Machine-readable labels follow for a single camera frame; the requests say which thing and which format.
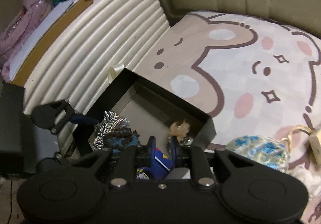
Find beige flower hair clip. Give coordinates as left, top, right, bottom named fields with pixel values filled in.
left=167, top=119, right=194, bottom=146

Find pink puffer jacket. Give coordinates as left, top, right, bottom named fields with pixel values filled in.
left=1, top=0, right=52, bottom=82

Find bear print bed mat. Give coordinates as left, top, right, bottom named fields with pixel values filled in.
left=142, top=9, right=321, bottom=224

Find white ribbed suitcase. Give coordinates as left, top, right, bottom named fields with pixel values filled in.
left=9, top=0, right=170, bottom=114

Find red blue card box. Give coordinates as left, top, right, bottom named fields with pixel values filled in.
left=136, top=148, right=174, bottom=179

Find white papers on cardboard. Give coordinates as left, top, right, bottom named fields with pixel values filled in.
left=2, top=0, right=93, bottom=86

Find white yarn ball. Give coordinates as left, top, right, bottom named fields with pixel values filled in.
left=287, top=165, right=320, bottom=200

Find black open storage box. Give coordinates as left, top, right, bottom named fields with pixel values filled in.
left=87, top=69, right=215, bottom=162

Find brown blue crochet item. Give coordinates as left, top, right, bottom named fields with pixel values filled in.
left=102, top=127, right=140, bottom=153

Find black white striped scrunchie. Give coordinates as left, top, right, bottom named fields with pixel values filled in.
left=93, top=111, right=130, bottom=151

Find blue floral fabric pouch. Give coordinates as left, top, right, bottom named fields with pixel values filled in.
left=225, top=136, right=290, bottom=173

